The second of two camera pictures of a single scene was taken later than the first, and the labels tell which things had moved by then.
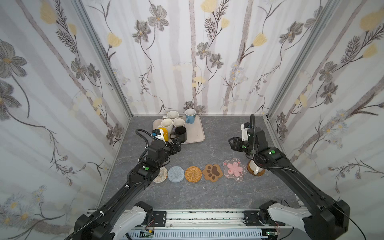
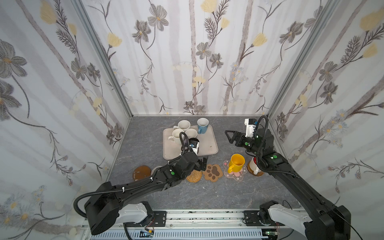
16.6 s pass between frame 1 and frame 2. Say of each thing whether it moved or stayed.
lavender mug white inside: moved
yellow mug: moved
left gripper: moved
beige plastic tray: moved
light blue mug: moved
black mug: moved
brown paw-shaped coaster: stayed
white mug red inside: stayed
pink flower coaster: stayed
